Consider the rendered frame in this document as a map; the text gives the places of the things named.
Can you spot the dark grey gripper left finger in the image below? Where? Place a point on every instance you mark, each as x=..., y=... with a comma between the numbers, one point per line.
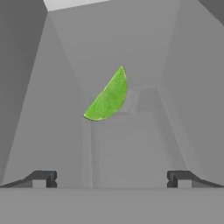
x=43, y=176

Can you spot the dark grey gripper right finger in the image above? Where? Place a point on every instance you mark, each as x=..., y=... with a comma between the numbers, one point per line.
x=180, y=176

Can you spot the grey fridge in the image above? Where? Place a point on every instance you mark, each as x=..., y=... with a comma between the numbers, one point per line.
x=58, y=116

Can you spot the green lemon wedge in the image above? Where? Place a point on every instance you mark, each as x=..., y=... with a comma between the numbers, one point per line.
x=110, y=96

